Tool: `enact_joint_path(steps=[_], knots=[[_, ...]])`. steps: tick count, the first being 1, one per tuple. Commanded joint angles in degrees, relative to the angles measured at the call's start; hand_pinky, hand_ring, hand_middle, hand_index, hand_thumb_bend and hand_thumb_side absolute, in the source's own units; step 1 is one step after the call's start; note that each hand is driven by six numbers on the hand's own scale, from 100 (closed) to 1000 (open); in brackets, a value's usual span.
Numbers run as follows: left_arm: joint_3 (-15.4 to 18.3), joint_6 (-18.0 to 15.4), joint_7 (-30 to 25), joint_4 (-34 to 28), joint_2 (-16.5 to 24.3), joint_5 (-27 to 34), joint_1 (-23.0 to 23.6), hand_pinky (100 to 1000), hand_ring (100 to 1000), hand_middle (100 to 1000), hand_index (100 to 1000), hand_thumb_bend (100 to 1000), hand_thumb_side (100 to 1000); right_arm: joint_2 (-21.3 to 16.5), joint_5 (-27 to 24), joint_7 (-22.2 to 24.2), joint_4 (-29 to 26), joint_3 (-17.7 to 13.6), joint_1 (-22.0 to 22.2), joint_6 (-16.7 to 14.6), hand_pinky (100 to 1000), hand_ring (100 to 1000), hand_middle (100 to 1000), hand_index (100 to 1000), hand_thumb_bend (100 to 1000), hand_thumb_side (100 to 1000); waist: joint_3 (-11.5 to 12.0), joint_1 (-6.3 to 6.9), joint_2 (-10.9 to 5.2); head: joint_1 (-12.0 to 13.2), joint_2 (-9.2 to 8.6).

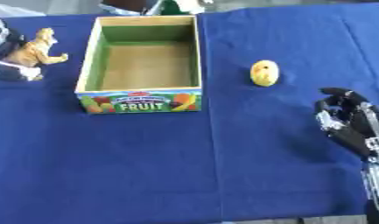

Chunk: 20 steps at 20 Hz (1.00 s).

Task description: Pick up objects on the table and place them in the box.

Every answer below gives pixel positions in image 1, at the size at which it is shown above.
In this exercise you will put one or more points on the wooden box with green inside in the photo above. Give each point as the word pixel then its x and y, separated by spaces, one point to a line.
pixel 143 67

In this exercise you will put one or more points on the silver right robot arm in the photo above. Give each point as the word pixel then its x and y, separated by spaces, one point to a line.
pixel 376 186

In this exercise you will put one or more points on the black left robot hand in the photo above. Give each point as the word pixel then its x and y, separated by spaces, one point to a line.
pixel 8 68

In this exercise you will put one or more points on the person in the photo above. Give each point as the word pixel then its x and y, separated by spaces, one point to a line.
pixel 146 6

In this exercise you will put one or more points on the yellow toy lemon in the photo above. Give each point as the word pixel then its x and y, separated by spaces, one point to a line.
pixel 264 73

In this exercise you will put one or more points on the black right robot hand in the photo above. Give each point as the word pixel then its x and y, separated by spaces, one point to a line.
pixel 350 128

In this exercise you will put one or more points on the tan toy dinosaur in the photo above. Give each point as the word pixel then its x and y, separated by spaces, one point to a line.
pixel 35 51

